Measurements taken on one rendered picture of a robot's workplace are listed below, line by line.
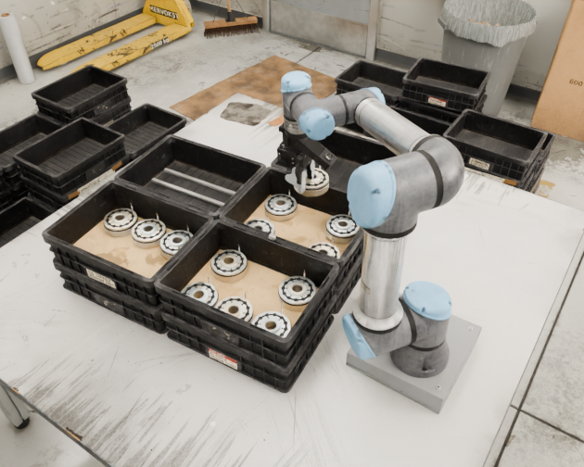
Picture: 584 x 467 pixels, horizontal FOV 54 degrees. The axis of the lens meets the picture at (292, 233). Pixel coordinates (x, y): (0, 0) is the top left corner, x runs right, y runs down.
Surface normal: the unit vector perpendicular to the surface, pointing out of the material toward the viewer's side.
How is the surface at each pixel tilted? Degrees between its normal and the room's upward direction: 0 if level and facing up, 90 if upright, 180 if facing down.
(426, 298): 6
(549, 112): 73
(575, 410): 0
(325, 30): 90
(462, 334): 3
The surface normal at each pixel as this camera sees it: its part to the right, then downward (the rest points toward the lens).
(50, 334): 0.00, -0.74
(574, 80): -0.52, 0.37
